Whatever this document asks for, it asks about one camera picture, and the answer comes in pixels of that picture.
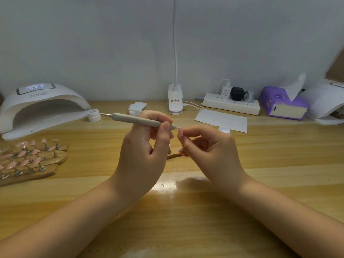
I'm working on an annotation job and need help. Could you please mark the person's right hand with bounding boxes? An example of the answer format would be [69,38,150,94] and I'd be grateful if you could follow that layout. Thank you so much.
[177,125,249,196]

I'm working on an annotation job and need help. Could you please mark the person's left hand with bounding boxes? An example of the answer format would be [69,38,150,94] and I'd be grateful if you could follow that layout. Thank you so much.
[110,110,175,201]

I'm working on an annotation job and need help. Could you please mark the wooden nail holder strip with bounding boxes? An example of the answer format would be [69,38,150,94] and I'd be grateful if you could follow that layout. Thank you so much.
[166,150,186,159]

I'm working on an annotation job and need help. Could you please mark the grey dotting pen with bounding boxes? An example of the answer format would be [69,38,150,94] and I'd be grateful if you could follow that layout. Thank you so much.
[100,112,180,130]

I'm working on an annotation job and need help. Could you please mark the wooden stands with pink nails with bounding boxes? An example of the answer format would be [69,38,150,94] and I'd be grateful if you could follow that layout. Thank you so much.
[0,138,70,186]

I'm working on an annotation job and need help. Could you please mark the white nail lamp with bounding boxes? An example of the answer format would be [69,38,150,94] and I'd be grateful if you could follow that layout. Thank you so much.
[0,82,92,141]
[301,79,344,126]

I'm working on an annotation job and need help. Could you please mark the person's left forearm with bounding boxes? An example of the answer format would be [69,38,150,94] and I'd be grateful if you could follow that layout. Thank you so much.
[0,179,138,258]

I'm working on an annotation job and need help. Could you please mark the person's right forearm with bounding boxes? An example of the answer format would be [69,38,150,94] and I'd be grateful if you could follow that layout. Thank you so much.
[228,177,344,258]

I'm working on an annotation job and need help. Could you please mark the white desk lamp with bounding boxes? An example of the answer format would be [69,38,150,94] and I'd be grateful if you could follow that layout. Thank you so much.
[168,0,184,114]

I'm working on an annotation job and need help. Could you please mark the white paper sheet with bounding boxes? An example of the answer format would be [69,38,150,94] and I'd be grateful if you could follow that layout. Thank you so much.
[195,108,248,133]

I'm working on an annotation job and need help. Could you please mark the stack of white cotton pads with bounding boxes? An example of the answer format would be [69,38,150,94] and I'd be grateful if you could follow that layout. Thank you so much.
[128,101,147,116]

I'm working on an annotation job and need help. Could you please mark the white power strip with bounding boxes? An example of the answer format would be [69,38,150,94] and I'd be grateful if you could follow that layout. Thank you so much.
[202,92,261,116]

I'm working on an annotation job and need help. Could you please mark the small closed white jar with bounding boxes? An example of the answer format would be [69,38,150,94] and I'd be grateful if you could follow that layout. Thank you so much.
[87,109,102,123]

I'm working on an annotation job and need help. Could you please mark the white charger plug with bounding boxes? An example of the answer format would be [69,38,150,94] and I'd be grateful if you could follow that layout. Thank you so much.
[220,85,233,99]

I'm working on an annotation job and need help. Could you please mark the black plug adapter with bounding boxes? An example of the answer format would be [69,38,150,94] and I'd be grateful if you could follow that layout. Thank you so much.
[230,87,246,101]

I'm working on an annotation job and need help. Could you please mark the purple tissue box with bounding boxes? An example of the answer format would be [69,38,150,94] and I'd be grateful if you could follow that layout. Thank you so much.
[260,86,310,120]

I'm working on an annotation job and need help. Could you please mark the white tissue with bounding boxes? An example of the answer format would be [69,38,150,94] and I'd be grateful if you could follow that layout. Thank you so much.
[284,73,307,101]

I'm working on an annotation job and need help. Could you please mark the brown wooden board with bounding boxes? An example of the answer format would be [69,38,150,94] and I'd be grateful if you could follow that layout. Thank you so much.
[327,48,344,81]

